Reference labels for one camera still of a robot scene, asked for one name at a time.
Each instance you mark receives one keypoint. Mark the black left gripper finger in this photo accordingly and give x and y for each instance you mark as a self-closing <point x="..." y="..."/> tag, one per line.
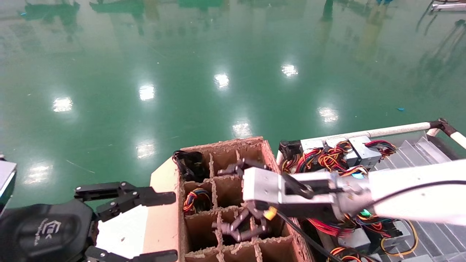
<point x="156" y="257"/>
<point x="145" y="198"/>

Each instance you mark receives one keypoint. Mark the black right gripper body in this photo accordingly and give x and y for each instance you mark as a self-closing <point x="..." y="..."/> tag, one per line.
<point x="309" y="211"/>

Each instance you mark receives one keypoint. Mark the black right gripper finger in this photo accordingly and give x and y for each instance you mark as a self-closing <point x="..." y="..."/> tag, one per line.
<point x="236" y="169"/>
<point x="251" y="233"/>

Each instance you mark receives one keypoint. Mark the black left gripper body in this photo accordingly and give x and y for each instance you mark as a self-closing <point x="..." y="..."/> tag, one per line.
<point x="43" y="233"/>

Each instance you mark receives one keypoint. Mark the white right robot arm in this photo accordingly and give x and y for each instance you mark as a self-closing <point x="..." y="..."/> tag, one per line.
<point x="411" y="193"/>

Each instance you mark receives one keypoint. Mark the brown cardboard divider box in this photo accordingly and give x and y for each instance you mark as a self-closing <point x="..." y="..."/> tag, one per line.
<point x="164" y="218"/>

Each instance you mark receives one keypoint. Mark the black power connector block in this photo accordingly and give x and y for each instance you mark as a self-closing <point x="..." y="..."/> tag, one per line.
<point x="289" y="148"/>

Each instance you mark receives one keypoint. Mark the grey flat panel device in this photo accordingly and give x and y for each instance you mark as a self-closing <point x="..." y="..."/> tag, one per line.
<point x="6" y="178"/>

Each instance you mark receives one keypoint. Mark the white pipe parts rack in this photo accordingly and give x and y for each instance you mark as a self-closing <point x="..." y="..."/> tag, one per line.
<point x="393" y="129"/>

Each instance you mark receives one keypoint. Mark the clear ridged plastic tray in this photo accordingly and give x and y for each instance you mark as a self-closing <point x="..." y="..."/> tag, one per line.
<point x="429" y="153"/>

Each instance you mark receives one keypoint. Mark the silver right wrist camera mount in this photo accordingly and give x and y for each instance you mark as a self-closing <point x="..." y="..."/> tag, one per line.
<point x="262" y="185"/>

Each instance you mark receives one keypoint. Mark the white metal frame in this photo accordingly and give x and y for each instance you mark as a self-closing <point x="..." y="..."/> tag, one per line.
<point x="449" y="6"/>

